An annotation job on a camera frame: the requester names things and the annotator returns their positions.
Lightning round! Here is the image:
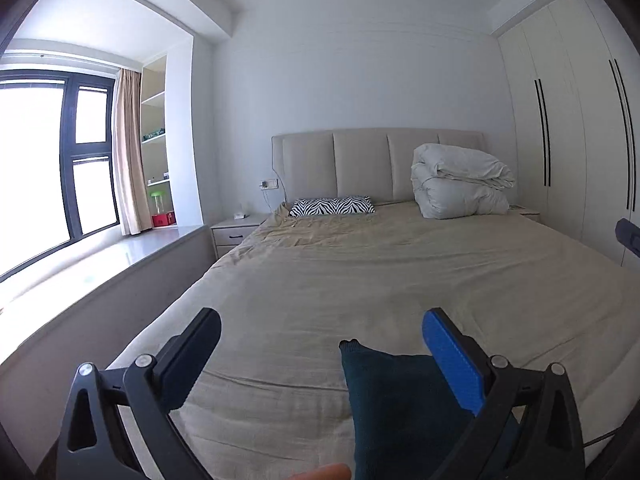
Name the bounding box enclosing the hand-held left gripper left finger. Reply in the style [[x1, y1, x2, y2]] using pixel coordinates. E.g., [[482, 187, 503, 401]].
[[52, 307, 222, 480]]

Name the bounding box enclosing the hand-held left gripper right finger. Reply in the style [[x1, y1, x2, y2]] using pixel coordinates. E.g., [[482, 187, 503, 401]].
[[421, 307, 587, 480]]

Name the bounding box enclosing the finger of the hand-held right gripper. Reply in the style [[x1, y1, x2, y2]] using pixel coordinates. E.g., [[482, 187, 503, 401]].
[[616, 217, 640, 261]]

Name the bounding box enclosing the dark teal knit sweater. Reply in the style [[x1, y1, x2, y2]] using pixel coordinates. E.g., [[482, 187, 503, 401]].
[[339, 340, 521, 480]]

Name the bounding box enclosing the person's left hand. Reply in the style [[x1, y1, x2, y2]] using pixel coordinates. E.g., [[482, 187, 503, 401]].
[[290, 464, 352, 480]]

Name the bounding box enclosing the white built-in wardrobe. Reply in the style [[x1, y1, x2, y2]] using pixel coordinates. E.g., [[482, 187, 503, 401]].
[[492, 0, 640, 271]]

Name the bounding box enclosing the white window sill bench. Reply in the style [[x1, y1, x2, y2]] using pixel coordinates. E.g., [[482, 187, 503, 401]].
[[0, 224, 216, 376]]

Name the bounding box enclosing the white nightstand with drawer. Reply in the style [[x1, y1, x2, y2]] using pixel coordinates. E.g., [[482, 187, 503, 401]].
[[210, 212, 271, 260]]

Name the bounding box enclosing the bed with beige sheet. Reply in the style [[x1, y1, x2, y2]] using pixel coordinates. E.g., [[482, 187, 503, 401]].
[[105, 200, 626, 480]]

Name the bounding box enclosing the white folded duvet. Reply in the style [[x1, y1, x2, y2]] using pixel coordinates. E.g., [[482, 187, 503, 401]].
[[411, 143, 517, 220]]

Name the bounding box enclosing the zebra striped pillow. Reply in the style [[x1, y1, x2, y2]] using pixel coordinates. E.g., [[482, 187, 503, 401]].
[[288, 196, 376, 218]]

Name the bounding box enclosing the beige curtain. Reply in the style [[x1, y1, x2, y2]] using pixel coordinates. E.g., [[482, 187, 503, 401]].
[[114, 67, 143, 236]]

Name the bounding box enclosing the beige padded headboard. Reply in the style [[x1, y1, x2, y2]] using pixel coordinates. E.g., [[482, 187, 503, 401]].
[[271, 127, 488, 211]]

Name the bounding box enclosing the black framed window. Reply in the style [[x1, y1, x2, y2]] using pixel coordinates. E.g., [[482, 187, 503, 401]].
[[0, 52, 121, 281]]

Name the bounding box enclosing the white built-in open shelf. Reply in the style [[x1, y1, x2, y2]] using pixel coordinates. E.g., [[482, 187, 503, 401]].
[[140, 55, 176, 228]]

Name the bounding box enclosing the black wardrobe door handle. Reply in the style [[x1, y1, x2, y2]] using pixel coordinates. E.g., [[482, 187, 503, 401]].
[[608, 59, 628, 211], [539, 78, 552, 187], [533, 79, 547, 187], [614, 58, 633, 210]]

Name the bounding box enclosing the thin charging cable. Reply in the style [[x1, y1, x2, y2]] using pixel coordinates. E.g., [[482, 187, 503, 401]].
[[271, 160, 301, 226]]

